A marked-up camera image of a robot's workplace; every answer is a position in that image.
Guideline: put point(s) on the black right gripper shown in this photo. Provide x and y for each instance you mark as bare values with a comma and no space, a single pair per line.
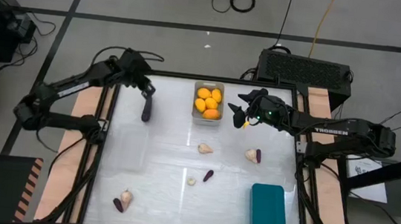
271,110

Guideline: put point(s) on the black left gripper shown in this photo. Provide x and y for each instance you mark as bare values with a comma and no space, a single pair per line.
134,69

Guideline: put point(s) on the long purple eggplant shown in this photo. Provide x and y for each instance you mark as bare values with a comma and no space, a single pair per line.
146,112

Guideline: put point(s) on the orange mango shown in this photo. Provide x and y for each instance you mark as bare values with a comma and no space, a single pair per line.
211,114

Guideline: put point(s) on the small purple eggplant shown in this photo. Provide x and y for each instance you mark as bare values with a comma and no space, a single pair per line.
258,155
118,205
208,175

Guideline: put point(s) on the small white garlic bulb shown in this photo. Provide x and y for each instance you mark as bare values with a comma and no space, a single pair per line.
191,181

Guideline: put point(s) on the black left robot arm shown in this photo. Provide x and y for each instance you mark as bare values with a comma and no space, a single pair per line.
49,92

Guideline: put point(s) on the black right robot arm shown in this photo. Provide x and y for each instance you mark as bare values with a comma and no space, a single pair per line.
333,131

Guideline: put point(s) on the grey plastic bin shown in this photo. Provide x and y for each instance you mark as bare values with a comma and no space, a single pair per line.
195,118

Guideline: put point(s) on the clear plastic bin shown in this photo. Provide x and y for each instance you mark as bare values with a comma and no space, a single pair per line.
129,149

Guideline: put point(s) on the black computer case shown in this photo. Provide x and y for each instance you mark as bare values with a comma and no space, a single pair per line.
302,70

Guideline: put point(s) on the teal plastic bin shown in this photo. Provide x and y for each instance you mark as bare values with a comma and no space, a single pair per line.
268,212

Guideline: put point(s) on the wooden table board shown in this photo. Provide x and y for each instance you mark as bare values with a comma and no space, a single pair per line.
325,199
63,172

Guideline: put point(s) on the white paper sheet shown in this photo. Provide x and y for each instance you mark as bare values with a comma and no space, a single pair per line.
362,168

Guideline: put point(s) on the black stand beam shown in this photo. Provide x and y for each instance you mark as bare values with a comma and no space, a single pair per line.
396,170

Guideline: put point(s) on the black table frame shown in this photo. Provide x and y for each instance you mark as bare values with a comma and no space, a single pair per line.
189,76

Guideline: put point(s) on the grey metal bracket plate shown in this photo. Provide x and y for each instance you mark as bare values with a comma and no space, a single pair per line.
300,147

